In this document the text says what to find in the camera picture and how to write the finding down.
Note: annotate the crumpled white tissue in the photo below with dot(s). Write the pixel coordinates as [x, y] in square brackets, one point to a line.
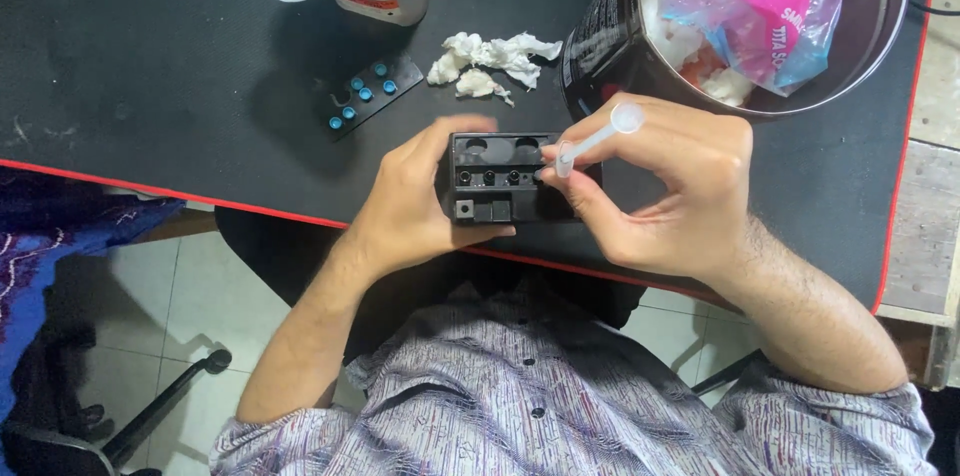
[495, 56]

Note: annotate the black office chair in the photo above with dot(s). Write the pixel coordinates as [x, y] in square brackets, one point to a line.
[150, 408]

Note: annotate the blue patterned cloth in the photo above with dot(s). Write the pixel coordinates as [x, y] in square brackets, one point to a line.
[52, 236]

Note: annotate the clear plastic syringe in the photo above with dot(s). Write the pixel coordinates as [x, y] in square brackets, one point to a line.
[600, 137]

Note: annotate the black battery box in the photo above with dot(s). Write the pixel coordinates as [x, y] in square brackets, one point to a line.
[495, 180]

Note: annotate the pink and blue plastic bag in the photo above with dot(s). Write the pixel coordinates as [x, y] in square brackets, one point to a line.
[765, 11]

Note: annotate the black round bin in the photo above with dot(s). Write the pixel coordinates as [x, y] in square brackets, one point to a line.
[600, 41]

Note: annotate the white tissue waste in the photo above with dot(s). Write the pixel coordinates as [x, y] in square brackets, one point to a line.
[675, 41]

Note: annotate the black strip with blue caps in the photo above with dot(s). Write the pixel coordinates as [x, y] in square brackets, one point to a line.
[375, 93]

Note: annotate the person's right hand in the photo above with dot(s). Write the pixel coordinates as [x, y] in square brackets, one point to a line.
[675, 191]

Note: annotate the person's left hand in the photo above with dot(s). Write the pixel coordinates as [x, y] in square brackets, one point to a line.
[401, 198]

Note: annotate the striped patterned shirt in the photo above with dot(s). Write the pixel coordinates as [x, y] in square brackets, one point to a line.
[525, 401]

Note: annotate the black desk mat red edge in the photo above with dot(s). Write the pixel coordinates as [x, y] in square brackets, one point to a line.
[187, 86]

